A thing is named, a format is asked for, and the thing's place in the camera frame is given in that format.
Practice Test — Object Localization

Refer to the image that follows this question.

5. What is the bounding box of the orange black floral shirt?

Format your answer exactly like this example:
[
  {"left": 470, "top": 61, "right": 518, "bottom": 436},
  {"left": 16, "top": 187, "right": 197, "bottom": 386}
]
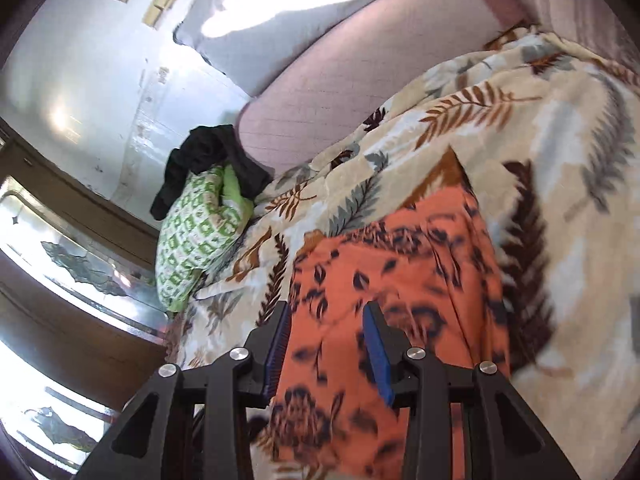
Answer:
[{"left": 259, "top": 185, "right": 510, "bottom": 479}]

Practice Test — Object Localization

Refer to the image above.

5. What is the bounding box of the wooden stained glass door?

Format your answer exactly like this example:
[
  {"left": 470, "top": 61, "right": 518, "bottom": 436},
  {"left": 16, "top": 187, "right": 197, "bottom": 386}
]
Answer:
[{"left": 1, "top": 127, "right": 168, "bottom": 471}]

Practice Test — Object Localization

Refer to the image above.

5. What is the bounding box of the green white patterned pillow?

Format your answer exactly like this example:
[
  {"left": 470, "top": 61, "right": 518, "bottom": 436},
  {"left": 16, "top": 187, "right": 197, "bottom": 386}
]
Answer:
[{"left": 155, "top": 165, "right": 254, "bottom": 312}]

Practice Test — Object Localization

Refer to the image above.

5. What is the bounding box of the black garment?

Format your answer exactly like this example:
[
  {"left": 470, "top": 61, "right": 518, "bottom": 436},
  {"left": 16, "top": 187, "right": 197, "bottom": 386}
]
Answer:
[{"left": 150, "top": 125, "right": 272, "bottom": 221}]

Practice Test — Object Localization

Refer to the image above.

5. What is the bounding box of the leaf pattern fleece blanket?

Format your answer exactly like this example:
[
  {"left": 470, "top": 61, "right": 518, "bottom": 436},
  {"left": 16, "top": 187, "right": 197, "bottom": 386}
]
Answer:
[{"left": 175, "top": 29, "right": 639, "bottom": 479}]

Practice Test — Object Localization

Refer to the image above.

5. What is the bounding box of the pink quilted bolster cushion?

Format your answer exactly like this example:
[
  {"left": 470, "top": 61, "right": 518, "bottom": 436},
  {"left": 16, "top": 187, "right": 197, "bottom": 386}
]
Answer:
[{"left": 236, "top": 0, "right": 527, "bottom": 172}]

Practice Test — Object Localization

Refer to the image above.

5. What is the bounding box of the grey quilted pillow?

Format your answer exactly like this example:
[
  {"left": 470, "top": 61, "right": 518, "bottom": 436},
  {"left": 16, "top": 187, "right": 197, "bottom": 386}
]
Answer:
[{"left": 174, "top": 0, "right": 374, "bottom": 96}]

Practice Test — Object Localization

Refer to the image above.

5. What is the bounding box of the beige wall switch plate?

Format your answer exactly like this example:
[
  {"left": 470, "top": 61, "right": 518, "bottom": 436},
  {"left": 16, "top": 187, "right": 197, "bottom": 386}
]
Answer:
[{"left": 142, "top": 0, "right": 176, "bottom": 28}]

